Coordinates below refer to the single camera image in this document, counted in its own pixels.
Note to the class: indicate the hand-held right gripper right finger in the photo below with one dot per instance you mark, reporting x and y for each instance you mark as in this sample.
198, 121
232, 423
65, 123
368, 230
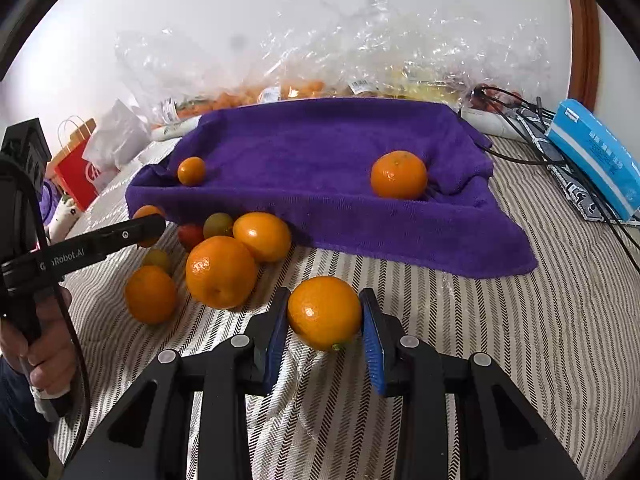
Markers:
372, 340

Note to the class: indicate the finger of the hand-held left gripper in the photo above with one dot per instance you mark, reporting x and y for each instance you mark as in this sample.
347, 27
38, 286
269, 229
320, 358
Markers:
135, 230

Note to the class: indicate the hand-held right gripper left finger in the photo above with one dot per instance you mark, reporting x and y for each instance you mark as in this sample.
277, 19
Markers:
277, 330

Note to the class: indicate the small orange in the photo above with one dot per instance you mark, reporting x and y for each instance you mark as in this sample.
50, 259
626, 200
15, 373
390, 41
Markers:
191, 170
145, 210

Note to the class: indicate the orange with green stem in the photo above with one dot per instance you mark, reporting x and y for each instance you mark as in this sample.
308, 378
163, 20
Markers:
325, 312

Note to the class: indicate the red cherry tomato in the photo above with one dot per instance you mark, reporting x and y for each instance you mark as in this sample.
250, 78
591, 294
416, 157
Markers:
191, 237

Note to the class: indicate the medium round orange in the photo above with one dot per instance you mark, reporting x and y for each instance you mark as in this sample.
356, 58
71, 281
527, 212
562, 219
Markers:
150, 294

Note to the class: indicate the large round orange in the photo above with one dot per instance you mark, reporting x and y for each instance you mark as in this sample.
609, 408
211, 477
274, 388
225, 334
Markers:
221, 271

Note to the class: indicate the oval smooth orange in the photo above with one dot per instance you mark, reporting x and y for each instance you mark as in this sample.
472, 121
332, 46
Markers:
262, 236

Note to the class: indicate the person's left forearm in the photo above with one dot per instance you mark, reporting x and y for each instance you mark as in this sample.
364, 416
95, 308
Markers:
15, 410

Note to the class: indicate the person's left hand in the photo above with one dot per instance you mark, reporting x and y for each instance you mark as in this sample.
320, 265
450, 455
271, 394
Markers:
47, 352

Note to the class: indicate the green-orange cherry tomato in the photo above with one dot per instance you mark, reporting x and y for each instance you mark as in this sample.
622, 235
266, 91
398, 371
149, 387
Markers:
157, 260
218, 225

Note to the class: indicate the white spotted cloth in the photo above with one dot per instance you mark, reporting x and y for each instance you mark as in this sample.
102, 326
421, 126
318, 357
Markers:
62, 215

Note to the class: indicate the red paper bag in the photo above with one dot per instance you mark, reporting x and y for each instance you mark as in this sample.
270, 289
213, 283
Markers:
75, 175

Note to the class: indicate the white plastic bag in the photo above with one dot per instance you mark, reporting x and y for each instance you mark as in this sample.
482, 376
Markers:
115, 135

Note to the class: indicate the clear bag of oranges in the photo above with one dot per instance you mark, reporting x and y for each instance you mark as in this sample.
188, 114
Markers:
200, 105
300, 87

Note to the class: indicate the rough-skinned mandarin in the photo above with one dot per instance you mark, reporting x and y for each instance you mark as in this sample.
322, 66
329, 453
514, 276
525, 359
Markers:
399, 175

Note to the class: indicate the purple towel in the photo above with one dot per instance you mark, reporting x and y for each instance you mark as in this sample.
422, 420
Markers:
310, 160

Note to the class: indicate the clear bag of brown fruit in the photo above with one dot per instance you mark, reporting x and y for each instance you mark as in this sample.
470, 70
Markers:
366, 91

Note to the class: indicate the grey patterned cloth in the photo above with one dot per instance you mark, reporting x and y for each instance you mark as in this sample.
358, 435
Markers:
575, 192

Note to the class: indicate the clear bag of yellow fruit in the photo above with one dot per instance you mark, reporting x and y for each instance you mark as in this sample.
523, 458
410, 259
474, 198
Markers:
425, 87

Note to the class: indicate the clear bag of red tomatoes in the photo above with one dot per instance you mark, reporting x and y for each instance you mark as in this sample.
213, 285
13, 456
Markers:
492, 94

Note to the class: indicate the blue tissue box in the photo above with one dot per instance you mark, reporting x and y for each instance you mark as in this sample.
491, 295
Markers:
595, 160

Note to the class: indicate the wooden door frame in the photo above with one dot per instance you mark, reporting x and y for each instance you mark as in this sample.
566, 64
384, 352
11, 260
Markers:
582, 50

